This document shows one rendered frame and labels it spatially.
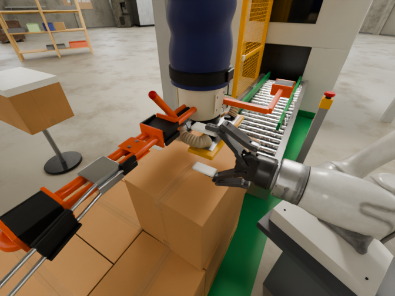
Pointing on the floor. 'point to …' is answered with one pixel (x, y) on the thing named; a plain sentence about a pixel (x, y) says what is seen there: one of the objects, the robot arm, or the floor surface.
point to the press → (121, 19)
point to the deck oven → (143, 13)
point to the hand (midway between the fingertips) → (197, 148)
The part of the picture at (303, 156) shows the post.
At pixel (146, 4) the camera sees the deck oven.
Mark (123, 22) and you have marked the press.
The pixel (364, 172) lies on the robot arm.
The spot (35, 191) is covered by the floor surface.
